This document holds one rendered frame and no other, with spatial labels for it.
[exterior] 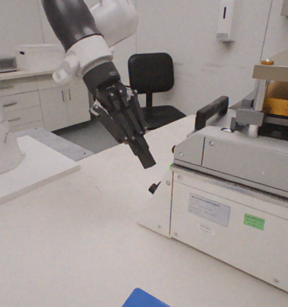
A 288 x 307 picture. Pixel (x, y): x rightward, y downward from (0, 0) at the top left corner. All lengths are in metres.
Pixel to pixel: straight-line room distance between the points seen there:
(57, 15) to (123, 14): 0.14
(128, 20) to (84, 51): 0.15
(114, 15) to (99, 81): 0.17
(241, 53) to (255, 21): 0.21
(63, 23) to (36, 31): 2.92
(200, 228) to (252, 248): 0.09
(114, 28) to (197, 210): 0.43
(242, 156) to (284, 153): 0.06
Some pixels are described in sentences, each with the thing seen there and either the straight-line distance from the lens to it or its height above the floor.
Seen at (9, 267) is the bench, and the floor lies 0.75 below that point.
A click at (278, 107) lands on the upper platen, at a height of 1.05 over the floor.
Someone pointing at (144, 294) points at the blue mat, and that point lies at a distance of 0.50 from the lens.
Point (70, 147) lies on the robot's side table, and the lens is 1.01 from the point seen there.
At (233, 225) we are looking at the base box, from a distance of 0.49.
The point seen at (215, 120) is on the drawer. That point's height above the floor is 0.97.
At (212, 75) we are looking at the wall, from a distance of 2.26.
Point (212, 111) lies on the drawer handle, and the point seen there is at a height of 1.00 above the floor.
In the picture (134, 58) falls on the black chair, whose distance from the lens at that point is 2.27.
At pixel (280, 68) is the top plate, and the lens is 0.42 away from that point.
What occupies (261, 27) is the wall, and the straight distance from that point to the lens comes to 2.10.
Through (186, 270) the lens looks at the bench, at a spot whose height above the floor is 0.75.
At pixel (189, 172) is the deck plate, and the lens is 0.46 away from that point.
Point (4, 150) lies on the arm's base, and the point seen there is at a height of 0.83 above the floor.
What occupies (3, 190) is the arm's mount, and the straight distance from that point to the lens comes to 0.78.
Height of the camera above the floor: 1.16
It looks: 26 degrees down
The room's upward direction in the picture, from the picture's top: straight up
